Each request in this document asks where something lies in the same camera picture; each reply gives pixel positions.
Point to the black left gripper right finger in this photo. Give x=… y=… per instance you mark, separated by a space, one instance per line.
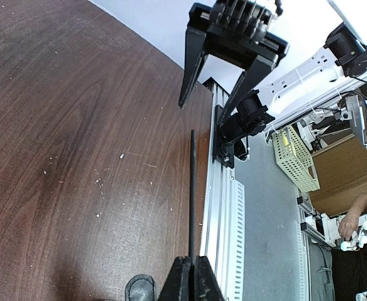
x=204 y=285

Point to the cream perforated basket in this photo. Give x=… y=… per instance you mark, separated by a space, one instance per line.
x=295 y=160

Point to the cardboard box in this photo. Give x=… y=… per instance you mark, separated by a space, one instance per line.
x=342 y=174

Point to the black hair comb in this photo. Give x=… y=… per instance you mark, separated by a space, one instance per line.
x=192 y=183

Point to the operator bare hand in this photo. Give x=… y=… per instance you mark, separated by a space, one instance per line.
x=349 y=224

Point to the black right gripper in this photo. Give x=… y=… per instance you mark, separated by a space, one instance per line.
x=236 y=32

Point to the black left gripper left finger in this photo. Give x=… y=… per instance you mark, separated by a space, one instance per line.
x=177 y=284

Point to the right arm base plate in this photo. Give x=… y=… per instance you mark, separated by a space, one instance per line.
x=225 y=152

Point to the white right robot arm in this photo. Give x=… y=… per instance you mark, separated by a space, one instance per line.
x=288 y=111

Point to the aluminium table front rail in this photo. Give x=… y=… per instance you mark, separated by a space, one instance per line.
x=223 y=228

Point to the white teleoperation leader device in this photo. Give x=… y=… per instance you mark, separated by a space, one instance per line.
x=359 y=237

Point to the grey zippered pouch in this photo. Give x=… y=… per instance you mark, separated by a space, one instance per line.
x=141 y=287

